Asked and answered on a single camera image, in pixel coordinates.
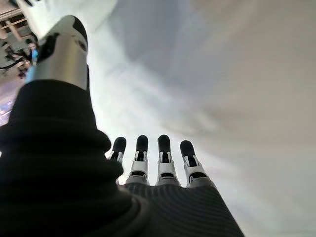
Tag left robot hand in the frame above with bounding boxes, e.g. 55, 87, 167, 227
0, 15, 245, 237

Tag white bed sheet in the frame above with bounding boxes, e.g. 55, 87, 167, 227
14, 0, 316, 237

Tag black floor cables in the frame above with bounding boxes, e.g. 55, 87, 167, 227
0, 37, 38, 78

